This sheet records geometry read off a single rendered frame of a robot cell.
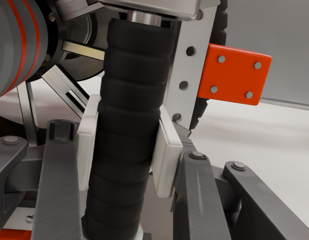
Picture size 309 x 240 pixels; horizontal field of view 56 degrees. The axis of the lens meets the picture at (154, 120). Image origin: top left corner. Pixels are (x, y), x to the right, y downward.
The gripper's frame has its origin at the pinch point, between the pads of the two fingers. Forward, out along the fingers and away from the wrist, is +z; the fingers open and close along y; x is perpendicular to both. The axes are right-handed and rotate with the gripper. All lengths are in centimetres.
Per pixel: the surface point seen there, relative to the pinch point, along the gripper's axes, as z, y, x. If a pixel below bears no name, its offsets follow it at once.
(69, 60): 72, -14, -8
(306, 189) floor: 148, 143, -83
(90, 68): 72, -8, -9
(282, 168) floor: 179, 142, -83
